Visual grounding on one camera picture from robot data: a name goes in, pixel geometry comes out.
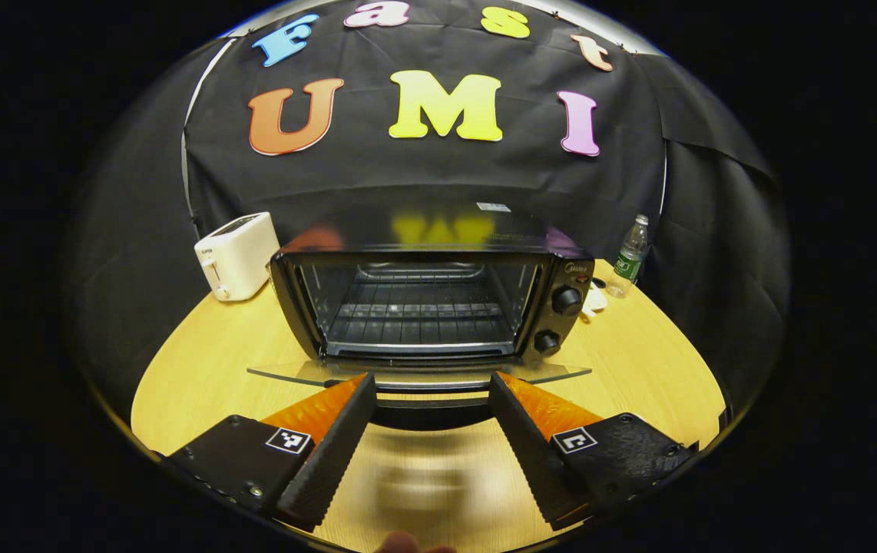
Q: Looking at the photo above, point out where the clear plastic water bottle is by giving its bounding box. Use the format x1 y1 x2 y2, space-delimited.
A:
606 214 650 299

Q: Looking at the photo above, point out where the white toaster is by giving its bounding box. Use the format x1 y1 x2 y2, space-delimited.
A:
194 212 280 302

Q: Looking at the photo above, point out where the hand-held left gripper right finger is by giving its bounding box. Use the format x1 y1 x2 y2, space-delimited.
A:
488 372 700 531

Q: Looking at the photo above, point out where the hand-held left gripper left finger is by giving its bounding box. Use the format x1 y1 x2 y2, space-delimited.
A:
166 373 377 531

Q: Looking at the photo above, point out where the black backdrop cloth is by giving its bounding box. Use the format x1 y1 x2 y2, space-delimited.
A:
66 0 793 431

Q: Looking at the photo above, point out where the small white device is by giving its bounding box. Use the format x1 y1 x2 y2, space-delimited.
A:
581 278 609 318

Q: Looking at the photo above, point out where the metal oven rack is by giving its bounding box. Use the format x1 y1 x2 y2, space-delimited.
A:
329 265 520 350

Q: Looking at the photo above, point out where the black electric oven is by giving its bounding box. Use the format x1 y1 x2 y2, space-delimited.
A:
247 204 597 431

